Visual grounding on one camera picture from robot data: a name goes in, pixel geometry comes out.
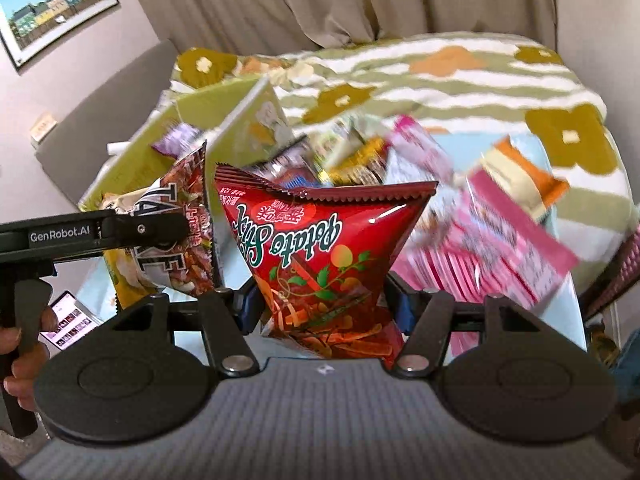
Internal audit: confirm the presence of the dark purple snack packet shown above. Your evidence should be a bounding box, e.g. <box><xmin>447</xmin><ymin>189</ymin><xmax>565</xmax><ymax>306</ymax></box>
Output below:
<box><xmin>249</xmin><ymin>134</ymin><xmax>322</xmax><ymax>192</ymax></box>

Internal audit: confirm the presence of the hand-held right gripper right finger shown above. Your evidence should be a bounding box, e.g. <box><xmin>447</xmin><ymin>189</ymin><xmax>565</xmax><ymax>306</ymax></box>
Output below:
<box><xmin>385</xmin><ymin>272</ymin><xmax>543</xmax><ymax>380</ymax></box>

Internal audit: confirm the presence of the person's left hand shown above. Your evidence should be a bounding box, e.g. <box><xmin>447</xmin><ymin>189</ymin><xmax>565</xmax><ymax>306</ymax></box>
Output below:
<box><xmin>0</xmin><ymin>305</ymin><xmax>59</xmax><ymax>413</ymax></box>

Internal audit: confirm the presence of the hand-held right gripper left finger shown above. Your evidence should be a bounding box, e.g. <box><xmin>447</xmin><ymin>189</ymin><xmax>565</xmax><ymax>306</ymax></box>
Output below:
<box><xmin>107</xmin><ymin>280</ymin><xmax>261</xmax><ymax>376</ymax></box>

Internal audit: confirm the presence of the yellow snack bag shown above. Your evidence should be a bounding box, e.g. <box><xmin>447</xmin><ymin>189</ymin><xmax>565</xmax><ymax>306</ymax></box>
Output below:
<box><xmin>97</xmin><ymin>191</ymin><xmax>153</xmax><ymax>313</ymax></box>

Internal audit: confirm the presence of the framed wall poster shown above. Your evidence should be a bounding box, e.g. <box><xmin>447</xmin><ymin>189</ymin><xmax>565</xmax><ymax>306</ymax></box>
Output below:
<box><xmin>0</xmin><ymin>0</ymin><xmax>121</xmax><ymax>72</ymax></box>

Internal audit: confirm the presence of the red potato stick snack bag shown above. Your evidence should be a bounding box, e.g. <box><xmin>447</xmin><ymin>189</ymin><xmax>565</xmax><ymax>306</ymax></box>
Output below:
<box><xmin>214</xmin><ymin>162</ymin><xmax>438</xmax><ymax>372</ymax></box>

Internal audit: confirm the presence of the orange white snack packet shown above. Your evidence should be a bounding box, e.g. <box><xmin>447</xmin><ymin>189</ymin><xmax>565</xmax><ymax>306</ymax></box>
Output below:
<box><xmin>474</xmin><ymin>136</ymin><xmax>572</xmax><ymax>225</ymax></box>

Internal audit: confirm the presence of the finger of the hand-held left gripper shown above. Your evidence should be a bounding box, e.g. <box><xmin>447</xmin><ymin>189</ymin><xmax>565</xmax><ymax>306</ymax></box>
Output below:
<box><xmin>100</xmin><ymin>210</ymin><xmax>195</xmax><ymax>252</ymax></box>

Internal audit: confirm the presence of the beige curtain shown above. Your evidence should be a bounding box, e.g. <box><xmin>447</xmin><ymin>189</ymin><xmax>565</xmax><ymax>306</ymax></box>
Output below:
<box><xmin>102</xmin><ymin>0</ymin><xmax>560</xmax><ymax>57</ymax></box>

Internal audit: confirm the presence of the wall switch plate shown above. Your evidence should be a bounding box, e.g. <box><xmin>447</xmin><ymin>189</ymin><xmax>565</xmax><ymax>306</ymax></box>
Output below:
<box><xmin>28</xmin><ymin>112</ymin><xmax>59</xmax><ymax>144</ymax></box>

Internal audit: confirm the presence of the green striped floral blanket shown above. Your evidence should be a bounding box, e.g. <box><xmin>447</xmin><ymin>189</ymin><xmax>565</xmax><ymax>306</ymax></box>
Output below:
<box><xmin>167</xmin><ymin>32</ymin><xmax>632</xmax><ymax>243</ymax></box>

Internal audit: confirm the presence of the grey headboard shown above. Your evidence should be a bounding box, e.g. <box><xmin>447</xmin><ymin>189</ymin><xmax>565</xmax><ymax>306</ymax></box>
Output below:
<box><xmin>34</xmin><ymin>39</ymin><xmax>180</xmax><ymax>213</ymax></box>

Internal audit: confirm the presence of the smartphone with lit screen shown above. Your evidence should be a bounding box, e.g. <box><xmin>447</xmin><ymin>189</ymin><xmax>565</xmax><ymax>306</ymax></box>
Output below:
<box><xmin>39</xmin><ymin>290</ymin><xmax>102</xmax><ymax>352</ymax></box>

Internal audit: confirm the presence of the dark red woven basket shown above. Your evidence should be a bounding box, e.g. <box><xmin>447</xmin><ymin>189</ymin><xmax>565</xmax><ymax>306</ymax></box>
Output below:
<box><xmin>579</xmin><ymin>227</ymin><xmax>640</xmax><ymax>322</ymax></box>

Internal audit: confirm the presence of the green bear print box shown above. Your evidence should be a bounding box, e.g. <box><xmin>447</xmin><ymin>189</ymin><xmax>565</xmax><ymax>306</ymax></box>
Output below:
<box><xmin>77</xmin><ymin>76</ymin><xmax>297</xmax><ymax>213</ymax></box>

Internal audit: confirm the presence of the gold black snack packet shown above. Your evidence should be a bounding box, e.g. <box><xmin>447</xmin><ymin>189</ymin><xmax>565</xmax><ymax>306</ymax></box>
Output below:
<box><xmin>322</xmin><ymin>135</ymin><xmax>390</xmax><ymax>185</ymax></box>

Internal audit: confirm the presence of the red black lettered snack bag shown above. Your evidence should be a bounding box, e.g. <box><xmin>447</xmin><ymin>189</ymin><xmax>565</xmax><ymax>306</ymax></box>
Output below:
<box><xmin>127</xmin><ymin>141</ymin><xmax>217</xmax><ymax>297</ymax></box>

